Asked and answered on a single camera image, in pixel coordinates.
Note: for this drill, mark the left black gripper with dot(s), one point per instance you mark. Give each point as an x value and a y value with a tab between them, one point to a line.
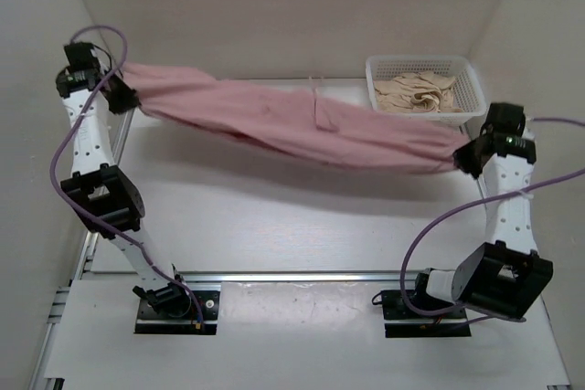
127	101

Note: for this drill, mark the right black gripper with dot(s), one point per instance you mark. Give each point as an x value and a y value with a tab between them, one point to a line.
463	162

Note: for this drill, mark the pink trousers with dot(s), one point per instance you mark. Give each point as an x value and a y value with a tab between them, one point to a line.
297	123

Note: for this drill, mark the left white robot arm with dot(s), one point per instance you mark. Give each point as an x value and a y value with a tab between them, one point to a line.
103	196

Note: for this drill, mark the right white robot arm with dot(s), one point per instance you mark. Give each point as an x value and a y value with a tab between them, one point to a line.
505	275

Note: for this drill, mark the beige trousers in basket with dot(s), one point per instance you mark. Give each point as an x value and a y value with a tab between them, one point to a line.
419	92

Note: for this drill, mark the white plastic basket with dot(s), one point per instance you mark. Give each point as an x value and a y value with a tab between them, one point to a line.
468	95

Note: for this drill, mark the aluminium front rail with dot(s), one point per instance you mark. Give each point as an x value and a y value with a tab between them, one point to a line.
293	276

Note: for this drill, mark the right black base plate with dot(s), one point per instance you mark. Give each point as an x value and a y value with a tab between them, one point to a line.
400	322

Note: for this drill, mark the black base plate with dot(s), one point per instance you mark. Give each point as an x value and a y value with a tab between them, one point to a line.
184	320
400	322

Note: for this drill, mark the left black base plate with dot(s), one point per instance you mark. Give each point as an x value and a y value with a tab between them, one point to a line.
184	320

